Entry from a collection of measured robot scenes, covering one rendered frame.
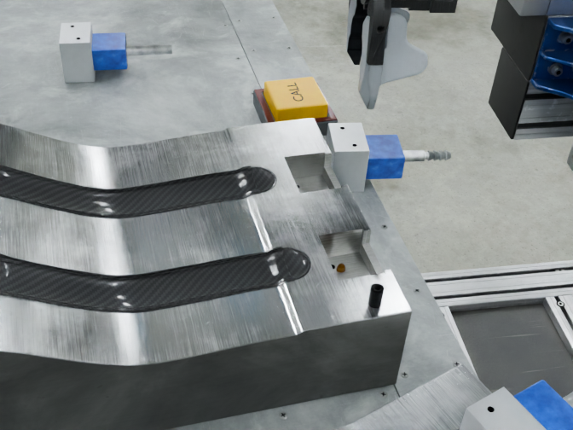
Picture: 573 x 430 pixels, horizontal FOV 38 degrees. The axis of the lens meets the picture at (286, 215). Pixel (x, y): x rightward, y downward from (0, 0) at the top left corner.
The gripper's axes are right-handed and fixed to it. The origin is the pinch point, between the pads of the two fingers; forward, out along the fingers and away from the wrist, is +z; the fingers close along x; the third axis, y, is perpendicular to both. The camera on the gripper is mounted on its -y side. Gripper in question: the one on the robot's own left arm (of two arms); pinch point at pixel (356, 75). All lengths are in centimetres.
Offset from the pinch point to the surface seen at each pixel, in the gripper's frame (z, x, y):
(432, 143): 93, 112, 51
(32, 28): 14, 33, -37
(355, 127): 7.4, 1.8, 1.1
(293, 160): 4.4, -7.5, -6.6
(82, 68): 11.4, 19.6, -28.8
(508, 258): 93, 66, 59
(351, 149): 7.4, -2.1, 0.0
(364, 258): 6.0, -18.9, -1.7
